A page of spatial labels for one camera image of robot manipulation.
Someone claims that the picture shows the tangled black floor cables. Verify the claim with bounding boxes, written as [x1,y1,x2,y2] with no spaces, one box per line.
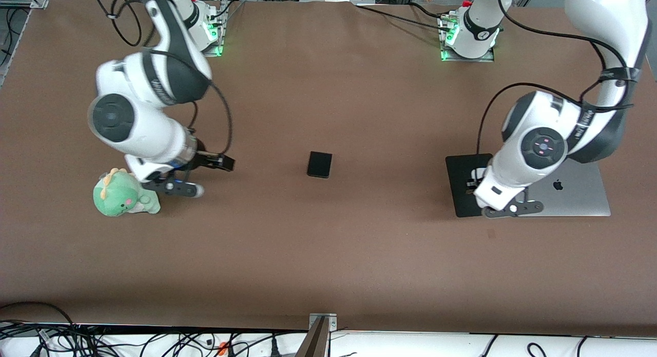
[0,321,308,357]

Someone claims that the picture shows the grey closed laptop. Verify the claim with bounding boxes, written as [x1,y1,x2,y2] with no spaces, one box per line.
[518,159,612,218]

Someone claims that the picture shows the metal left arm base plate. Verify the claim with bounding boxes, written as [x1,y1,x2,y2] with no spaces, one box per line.
[437,13,496,63]

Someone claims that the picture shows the silver table edge bracket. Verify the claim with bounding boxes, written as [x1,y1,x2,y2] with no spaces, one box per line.
[308,313,338,332]

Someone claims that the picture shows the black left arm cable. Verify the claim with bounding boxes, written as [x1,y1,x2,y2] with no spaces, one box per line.
[476,3,642,160]

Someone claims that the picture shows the green dinosaur plush toy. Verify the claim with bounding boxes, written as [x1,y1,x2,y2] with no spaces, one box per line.
[93,167,161,217]

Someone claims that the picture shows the black cable across table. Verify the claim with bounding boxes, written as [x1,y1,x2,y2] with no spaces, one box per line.
[410,2,450,20]
[354,4,448,31]

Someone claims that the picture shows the dark profile beam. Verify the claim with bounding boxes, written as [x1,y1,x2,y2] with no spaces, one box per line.
[295,316,330,357]

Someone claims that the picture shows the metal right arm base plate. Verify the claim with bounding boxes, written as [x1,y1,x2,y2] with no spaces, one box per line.
[203,0,226,58]

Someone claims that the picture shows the small black box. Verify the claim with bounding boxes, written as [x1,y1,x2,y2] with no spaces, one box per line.
[307,151,333,179]

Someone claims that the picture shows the black mouse pad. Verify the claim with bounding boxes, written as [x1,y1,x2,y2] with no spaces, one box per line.
[445,153,494,218]

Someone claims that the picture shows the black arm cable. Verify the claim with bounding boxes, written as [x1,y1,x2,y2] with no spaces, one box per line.
[476,3,642,160]
[105,0,234,160]

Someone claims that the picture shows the black looped floor cable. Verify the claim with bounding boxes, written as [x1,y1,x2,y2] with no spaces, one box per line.
[0,301,79,342]

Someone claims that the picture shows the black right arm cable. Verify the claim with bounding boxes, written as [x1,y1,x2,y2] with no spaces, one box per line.
[105,0,234,160]

